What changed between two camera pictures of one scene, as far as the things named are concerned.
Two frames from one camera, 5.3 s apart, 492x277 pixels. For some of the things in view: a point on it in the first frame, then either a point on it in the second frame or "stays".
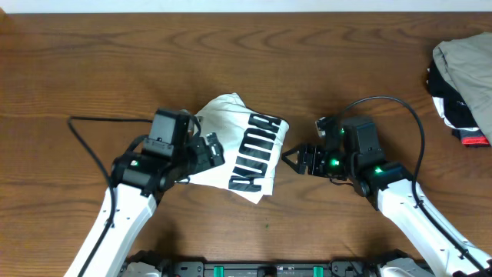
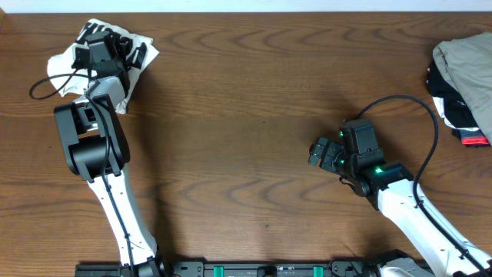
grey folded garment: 467,64 stays
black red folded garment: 453,110 stays
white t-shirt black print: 252,143 to 137,50
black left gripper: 211,150 to 99,64
